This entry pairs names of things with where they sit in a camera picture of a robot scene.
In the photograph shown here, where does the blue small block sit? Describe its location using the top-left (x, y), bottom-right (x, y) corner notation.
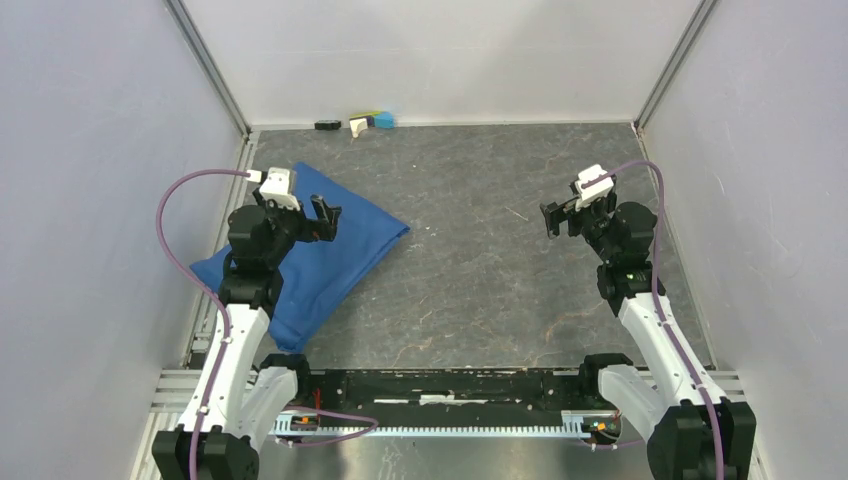
top-left (374, 111), bottom-right (396, 129)

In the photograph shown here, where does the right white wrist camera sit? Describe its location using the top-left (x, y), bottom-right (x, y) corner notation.
top-left (574, 164), bottom-right (615, 211)

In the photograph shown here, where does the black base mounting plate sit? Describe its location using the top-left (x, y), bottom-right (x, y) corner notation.
top-left (295, 368), bottom-right (616, 428)

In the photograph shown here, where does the purple cable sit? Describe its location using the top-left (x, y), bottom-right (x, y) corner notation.
top-left (599, 159), bottom-right (727, 480)
top-left (155, 168), bottom-right (265, 480)

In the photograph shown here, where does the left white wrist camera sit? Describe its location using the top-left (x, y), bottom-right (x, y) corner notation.
top-left (258, 167), bottom-right (301, 211)

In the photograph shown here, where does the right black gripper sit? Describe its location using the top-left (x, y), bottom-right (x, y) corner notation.
top-left (539, 192), bottom-right (618, 264)

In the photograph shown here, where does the blue surgical drape cloth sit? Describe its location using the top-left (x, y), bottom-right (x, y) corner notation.
top-left (190, 162), bottom-right (411, 354)

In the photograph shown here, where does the white slotted cable duct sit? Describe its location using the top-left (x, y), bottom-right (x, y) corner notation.
top-left (270, 411), bottom-right (623, 440)

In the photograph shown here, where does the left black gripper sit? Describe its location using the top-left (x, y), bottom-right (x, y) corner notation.
top-left (252, 188), bottom-right (340, 267)

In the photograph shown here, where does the white yellow small object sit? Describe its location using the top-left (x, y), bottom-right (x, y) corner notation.
top-left (348, 111), bottom-right (381, 139)

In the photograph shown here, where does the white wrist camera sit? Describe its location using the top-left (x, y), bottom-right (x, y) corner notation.
top-left (258, 167), bottom-right (301, 211)
top-left (574, 164), bottom-right (615, 211)

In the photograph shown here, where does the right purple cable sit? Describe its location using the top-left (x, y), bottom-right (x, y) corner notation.
top-left (599, 159), bottom-right (727, 480)

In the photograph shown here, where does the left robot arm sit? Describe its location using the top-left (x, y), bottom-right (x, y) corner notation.
top-left (151, 195), bottom-right (342, 479)

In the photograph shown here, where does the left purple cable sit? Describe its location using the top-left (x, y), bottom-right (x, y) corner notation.
top-left (155, 168), bottom-right (265, 480)

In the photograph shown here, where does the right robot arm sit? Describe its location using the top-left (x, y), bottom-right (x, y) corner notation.
top-left (540, 196), bottom-right (757, 479)

